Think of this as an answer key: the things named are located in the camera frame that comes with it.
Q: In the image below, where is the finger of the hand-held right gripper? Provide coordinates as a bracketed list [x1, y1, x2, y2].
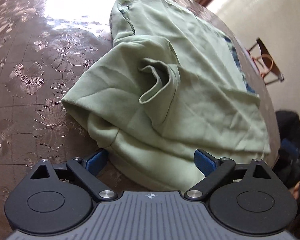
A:
[279, 138, 300, 161]

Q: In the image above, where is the dark wooden chair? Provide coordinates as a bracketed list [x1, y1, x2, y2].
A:
[247, 37, 285, 85]

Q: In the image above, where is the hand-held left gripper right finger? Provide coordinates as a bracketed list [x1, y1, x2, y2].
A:
[184, 149, 278, 202]

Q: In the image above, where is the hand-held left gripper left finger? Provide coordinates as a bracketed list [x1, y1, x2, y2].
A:
[25, 149, 118, 202]

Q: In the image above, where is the light green sweatshirt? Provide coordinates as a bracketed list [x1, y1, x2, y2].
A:
[61, 0, 271, 193]

